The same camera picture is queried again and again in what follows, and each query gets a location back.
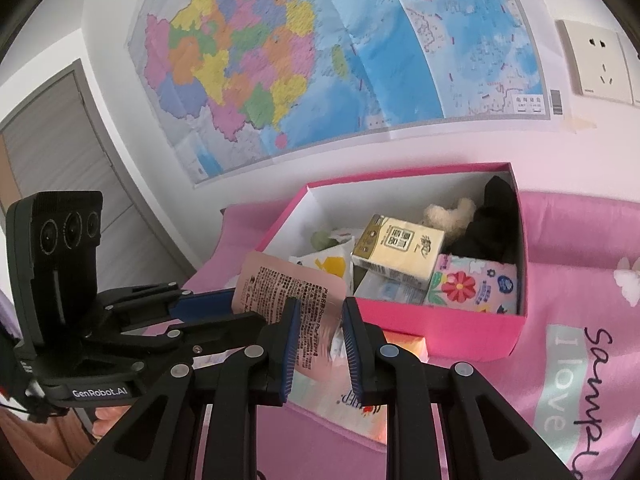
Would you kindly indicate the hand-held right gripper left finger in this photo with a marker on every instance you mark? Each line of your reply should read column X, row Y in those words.
column 290, row 350

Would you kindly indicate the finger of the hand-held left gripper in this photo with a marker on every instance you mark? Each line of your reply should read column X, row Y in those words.
column 200, row 305
column 215, row 335

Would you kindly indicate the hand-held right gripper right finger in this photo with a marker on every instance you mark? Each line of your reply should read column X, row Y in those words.
column 352, row 350

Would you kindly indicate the clear blue-printed packet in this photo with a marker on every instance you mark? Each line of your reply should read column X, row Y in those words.
column 385, row 290

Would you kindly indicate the pink sachet pouch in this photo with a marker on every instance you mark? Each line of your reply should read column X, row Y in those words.
column 280, row 280

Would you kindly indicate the yellow white wet wipes pack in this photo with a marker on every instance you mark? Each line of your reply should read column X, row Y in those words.
column 325, row 262

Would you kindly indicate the pink cardboard box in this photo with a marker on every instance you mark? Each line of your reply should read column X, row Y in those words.
column 450, row 330

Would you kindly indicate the small yellow tissue pack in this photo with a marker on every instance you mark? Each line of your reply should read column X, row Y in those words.
column 395, row 255

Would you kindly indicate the pink floral tissue packet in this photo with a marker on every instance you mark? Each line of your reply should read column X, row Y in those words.
column 465, row 285

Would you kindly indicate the beige teddy bear plush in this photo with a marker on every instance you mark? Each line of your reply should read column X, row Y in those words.
column 450, row 220

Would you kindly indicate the black cloth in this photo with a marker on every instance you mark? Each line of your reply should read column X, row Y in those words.
column 490, row 225

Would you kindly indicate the person's left forearm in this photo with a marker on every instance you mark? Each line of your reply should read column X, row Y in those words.
column 30, row 440

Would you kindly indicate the person's left hand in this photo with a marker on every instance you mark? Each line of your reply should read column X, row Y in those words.
column 107, row 417

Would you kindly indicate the orange teal tissue pack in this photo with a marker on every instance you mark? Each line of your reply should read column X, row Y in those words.
column 320, row 395

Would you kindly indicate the grey door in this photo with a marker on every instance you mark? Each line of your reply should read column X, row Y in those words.
column 75, row 160

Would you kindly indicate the colourful wall map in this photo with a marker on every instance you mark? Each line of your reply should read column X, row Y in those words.
column 350, row 60

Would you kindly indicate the white five-hole wall socket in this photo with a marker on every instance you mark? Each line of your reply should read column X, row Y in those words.
column 595, row 60

